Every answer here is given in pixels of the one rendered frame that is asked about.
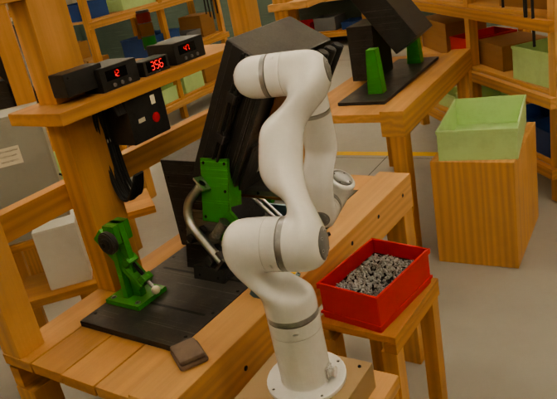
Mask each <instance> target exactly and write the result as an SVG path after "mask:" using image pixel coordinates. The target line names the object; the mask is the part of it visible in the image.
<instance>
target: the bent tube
mask: <svg viewBox="0 0 557 399"><path fill-rule="evenodd" d="M193 181H194V182H195V183H196V185H195V186H194V187H193V189H192V190H191V191H190V192H189V193H188V195H187V196H186V199H185V201H184V205H183V216H184V221H185V223H186V226H187V228H188V230H189V231H190V233H191V234H192V235H193V236H194V237H195V238H196V239H197V240H198V241H199V242H200V244H201V245H202V246H203V247H204V249H205V250H206V251H207V252H208V253H209V255H210V256H211V257H212V258H213V259H214V261H215V262H216V263H217V264H219V263H220V260H219V259H218V257H217V256H216V255H215V253H216V252H217V251H218V250H217V249H216V247H215V246H214V245H213V244H212V243H211V242H210V240H209V239H208V238H207V237H206V236H205V234H204V233H203V232H202V231H201V230H200V228H199V227H198V226H197V225H196V223H195V221H194V219H193V215H192V206H193V203H194V201H195V200H196V199H197V197H198V196H199V195H200V193H201V192H204V191H207V190H211V187H210V186H209V185H208V183H207V182H206V181H205V179H204V178H203V177H202V176H200V177H195V178H193Z"/></svg>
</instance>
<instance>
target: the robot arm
mask: <svg viewBox="0 0 557 399"><path fill-rule="evenodd" d="M233 78H234V84H235V87H236V89H237V90H238V91H239V92H240V93H241V94H242V95H244V96H246V97H248V98H251V99H266V98H273V97H281V96H287V98H286V100H285V101H284V102H283V103H282V105H281V106H280V107H279V108H278V109H277V110H276V111H275V112H274V113H273V114H271V115H270V116H269V117H268V118H267V119H266V120H265V122H264V123H263V125H262V127H261V130H260V132H259V156H258V158H259V173H260V177H261V178H262V180H263V182H264V184H265V186H266V187H267V188H268V189H269V190H270V191H271V192H273V193H274V194H276V195H277V196H278V197H280V198H281V199H282V200H283V201H284V203H285V205H286V208H287V214H286V215H285V216H277V217H246V218H242V219H239V220H236V221H233V222H232V223H231V224H230V225H229V226H228V227H227V228H226V230H225V233H224V235H223V238H222V242H221V244H222V253H223V256H224V259H225V263H226V264H227V266H228V267H229V269H230V270H231V272H232V273H233V274H234V275H235V276H236V277H237V278H238V279H239V280H240V281H241V282H242V283H243V284H244V285H246V286H247V287H248V288H249V289H250V290H252V291H253V292H254V293H255V294H256V295H257V296H258V297H259V298H260V299H261V301H262V303H263V306H264V311H265V314H266V318H267V321H268V325H269V331H270V335H271V338H272V342H273V346H274V352H275V356H276V359H277V363H276V364H275V365H274V366H273V368H272V369H271V370H270V372H269V375H268V378H267V385H268V389H269V393H270V394H271V396H272V397H273V398H274V399H330V398H331V397H333V396H335V395H336V394H337V393H338V392H339V391H340V390H341V389H342V387H343V385H344V384H345V382H346V366H345V364H344V362H343V361H342V360H341V359H340V358H339V357H338V356H337V355H336V354H333V353H330V352H328V351H327V345H326V341H325V337H324V332H323V328H322V321H321V316H320V312H319V308H318V303H317V296H316V293H315V290H314V288H313V287H312V285H311V284H309V283H308V282H307V281H306V280H304V279H302V278H300V277H299V276H297V275H295V274H293V273H291V272H306V271H311V270H315V269H316V268H318V267H320V266H321V265H322V264H323V263H324V262H325V260H326V259H327V256H328V252H329V249H330V246H329V239H328V234H327V229H328V228H329V227H331V226H333V224H334V223H335V221H336V219H337V218H338V216H339V214H340V212H341V210H342V208H343V207H344V205H345V203H346V201H347V199H348V197H349V196H350V195H351V192H352V190H353V189H354V187H355V181H354V179H353V177H352V176H351V175H350V174H349V173H347V172H345V171H343V170H341V169H334V165H335V161H336V156H337V138H336V134H335V129H334V124H333V120H332V112H331V108H330V104H329V99H328V96H327V93H328V91H329V89H330V86H331V82H332V71H331V67H330V65H329V63H328V59H327V58H326V57H325V56H324V55H323V54H321V53H320V52H318V51H314V50H295V51H282V52H275V53H269V54H263V55H256V56H248V57H246V58H244V59H243V60H242V61H240V62H239V63H238V64H237V66H236V67H235V70H234V74H233ZM303 145H304V149H305V157H304V162H303Z"/></svg>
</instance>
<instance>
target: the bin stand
mask: <svg viewBox="0 0 557 399"><path fill-rule="evenodd" d="M438 296H439V286H438V278H432V279H431V283H430V284H429V285H428V286H427V287H426V288H425V289H424V290H423V291H422V292H421V293H420V294H419V295H418V296H417V297H416V298H415V299H414V301H413V302H412V303H411V304H410V305H409V306H408V307H407V308H406V309H405V310H404V311H403V312H402V313H401V314H400V315H399V316H398V317H397V318H396V319H395V320H394V321H393V322H392V323H391V324H390V325H389V326H388V327H387V328H386V330H385V331H384V332H383V333H377V332H375V331H371V330H369V329H366V328H361V327H357V326H355V325H351V324H347V323H343V322H341V321H337V320H335V319H329V318H327V317H325V316H324V314H323V315H322V316H321V321H322V328H323V332H324V337H325V341H326V345H327V351H328V352H330V353H333V354H336V355H338V356H343V357H346V348H345V343H344V338H343V334H344V333H345V334H349V335H353V336H357V337H361V338H368V339H369V340H370V344H371V355H372V360H373V366H374V370H376V371H380V372H387V373H390V374H395V375H398V376H399V380H400V389H399V391H398V393H399V399H410V398H409V386H408V379H407V372H406V366H405V359H404V345H405V344H406V342H407V341H408V339H409V337H410V336H411V334H412V333H413V332H414V331H415V329H416V328H417V326H418V325H419V323H420V324H421V331H422V339H423V346H424V361H425V367H426V375H427V383H428V390H429V399H448V391H447V383H446V374H445V366H444V358H443V342H442V334H441V325H440V317H439V308H438Z"/></svg>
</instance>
